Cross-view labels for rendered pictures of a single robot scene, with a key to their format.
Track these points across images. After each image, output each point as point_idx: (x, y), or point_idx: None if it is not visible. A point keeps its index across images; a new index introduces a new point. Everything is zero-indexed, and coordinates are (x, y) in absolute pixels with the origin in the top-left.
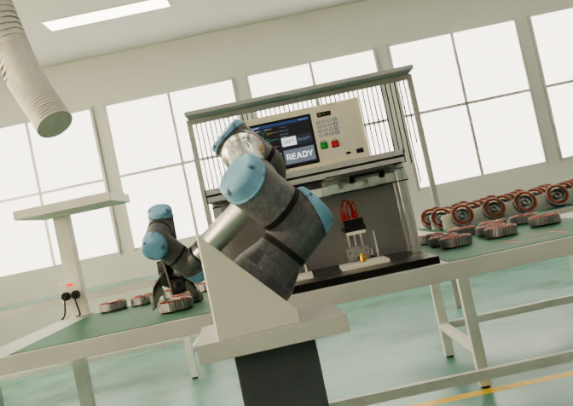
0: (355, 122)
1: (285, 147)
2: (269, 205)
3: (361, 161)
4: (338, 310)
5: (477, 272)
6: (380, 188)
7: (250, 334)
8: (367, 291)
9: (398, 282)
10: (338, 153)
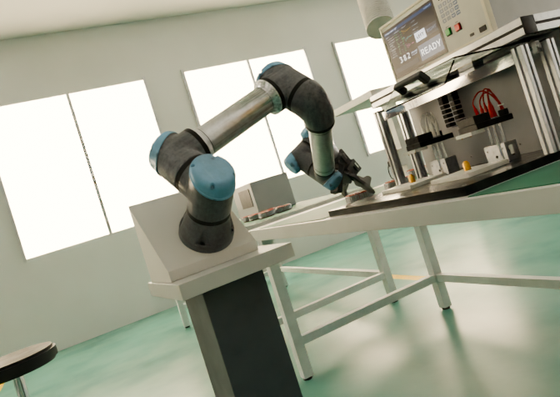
0: None
1: (418, 42)
2: (167, 178)
3: (478, 44)
4: (199, 276)
5: (492, 216)
6: None
7: (157, 283)
8: (396, 221)
9: (418, 216)
10: (463, 37)
